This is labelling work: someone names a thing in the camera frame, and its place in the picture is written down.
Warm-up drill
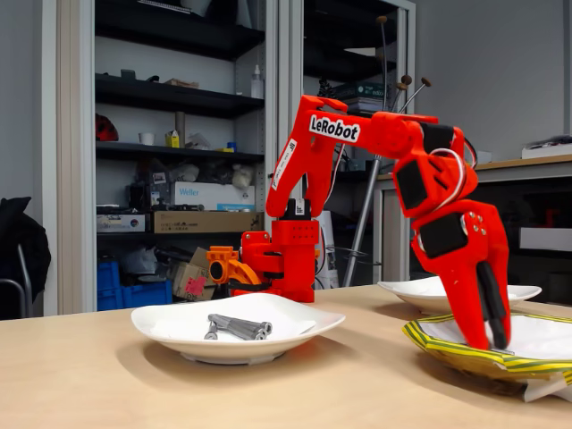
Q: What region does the yellow black striped paper plate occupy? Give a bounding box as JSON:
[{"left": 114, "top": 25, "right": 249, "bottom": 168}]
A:
[{"left": 400, "top": 311, "right": 572, "bottom": 403}]

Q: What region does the white square plate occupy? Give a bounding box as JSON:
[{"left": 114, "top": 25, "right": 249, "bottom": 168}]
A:
[
  {"left": 377, "top": 275, "right": 543, "bottom": 315},
  {"left": 130, "top": 292, "right": 347, "bottom": 366}
]

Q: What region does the grey workbench wooden top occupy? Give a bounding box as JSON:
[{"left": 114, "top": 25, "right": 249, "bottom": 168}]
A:
[{"left": 373, "top": 154, "right": 572, "bottom": 287}]

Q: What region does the white tray with parts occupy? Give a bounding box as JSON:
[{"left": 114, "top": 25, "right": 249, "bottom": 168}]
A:
[{"left": 521, "top": 135, "right": 572, "bottom": 160}]

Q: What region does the stack of books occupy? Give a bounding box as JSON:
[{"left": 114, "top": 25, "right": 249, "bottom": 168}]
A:
[{"left": 337, "top": 81, "right": 390, "bottom": 115}]

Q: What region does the white soft lump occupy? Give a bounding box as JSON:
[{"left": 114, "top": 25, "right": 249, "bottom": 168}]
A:
[{"left": 231, "top": 163, "right": 255, "bottom": 189}]

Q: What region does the orange table clamp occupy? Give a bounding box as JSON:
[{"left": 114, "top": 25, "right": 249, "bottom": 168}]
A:
[{"left": 206, "top": 245, "right": 265, "bottom": 287}]

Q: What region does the white Weller box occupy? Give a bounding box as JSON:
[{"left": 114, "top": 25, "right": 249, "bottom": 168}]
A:
[{"left": 169, "top": 181, "right": 257, "bottom": 212}]

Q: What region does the white plastic bottle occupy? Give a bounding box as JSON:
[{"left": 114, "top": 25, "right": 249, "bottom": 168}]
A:
[{"left": 250, "top": 64, "right": 265, "bottom": 99}]

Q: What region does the grey open storage cabinet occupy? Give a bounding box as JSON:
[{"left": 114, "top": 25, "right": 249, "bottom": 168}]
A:
[
  {"left": 42, "top": 0, "right": 281, "bottom": 316},
  {"left": 277, "top": 0, "right": 417, "bottom": 290}
]

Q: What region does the long brown carton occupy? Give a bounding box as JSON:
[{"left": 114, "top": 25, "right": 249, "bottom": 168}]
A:
[{"left": 153, "top": 210, "right": 265, "bottom": 234}]

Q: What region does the cardboard box pink sticker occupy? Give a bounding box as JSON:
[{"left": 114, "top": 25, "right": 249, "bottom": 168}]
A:
[{"left": 172, "top": 247, "right": 221, "bottom": 302}]

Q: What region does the crumpled clear plastic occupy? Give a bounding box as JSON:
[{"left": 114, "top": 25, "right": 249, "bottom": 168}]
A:
[{"left": 185, "top": 132, "right": 211, "bottom": 151}]

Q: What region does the white plastic bag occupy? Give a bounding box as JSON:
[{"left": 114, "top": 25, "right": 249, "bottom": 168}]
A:
[{"left": 169, "top": 163, "right": 200, "bottom": 183}]

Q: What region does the black hand tool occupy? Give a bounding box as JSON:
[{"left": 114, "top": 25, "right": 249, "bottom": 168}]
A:
[{"left": 151, "top": 203, "right": 206, "bottom": 212}]

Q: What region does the low blue plastic crate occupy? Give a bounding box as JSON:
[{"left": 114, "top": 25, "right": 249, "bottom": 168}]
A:
[{"left": 120, "top": 280, "right": 173, "bottom": 309}]

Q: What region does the white printed flat box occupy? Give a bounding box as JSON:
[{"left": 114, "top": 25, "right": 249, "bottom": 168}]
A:
[{"left": 96, "top": 214, "right": 147, "bottom": 233}]

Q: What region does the tall blue plastic crate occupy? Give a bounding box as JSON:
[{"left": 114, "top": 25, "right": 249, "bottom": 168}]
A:
[{"left": 97, "top": 261, "right": 122, "bottom": 312}]

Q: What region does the red black helmet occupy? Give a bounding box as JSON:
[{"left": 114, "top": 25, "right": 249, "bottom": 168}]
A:
[{"left": 95, "top": 113, "right": 120, "bottom": 143}]

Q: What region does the black jacket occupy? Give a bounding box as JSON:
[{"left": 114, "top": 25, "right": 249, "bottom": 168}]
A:
[{"left": 0, "top": 196, "right": 53, "bottom": 321}]

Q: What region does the white red servo cable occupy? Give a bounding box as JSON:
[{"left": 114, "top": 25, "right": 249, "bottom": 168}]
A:
[{"left": 415, "top": 147, "right": 468, "bottom": 245}]

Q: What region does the thin black red servo cable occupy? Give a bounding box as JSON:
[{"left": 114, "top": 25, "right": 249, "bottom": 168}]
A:
[{"left": 463, "top": 136, "right": 479, "bottom": 171}]

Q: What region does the metal frame chair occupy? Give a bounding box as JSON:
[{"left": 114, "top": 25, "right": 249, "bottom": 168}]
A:
[{"left": 0, "top": 243, "right": 35, "bottom": 319}]

